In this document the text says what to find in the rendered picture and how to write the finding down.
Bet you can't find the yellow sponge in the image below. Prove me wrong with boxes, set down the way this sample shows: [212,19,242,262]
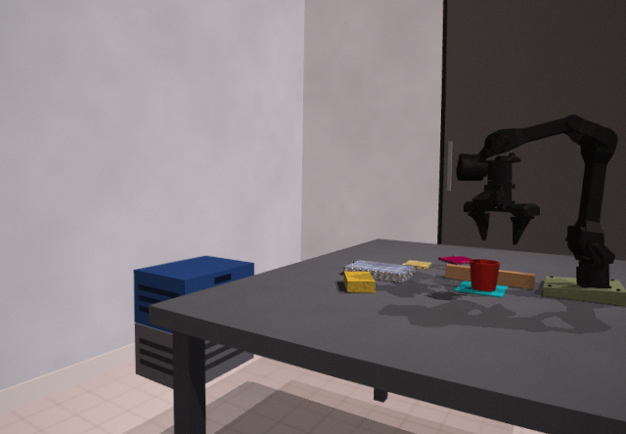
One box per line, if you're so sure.
[343,272,376,293]

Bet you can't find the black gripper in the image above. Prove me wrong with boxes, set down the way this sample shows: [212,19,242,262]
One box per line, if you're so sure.
[464,181,540,244]

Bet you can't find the red cup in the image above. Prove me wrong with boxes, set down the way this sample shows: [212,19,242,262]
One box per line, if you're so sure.
[469,259,500,291]

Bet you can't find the blue and white checkered towel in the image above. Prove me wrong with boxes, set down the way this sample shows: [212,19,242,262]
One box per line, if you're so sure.
[343,260,415,282]

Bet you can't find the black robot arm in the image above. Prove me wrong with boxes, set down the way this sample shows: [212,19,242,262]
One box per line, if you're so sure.
[456,114,618,288]

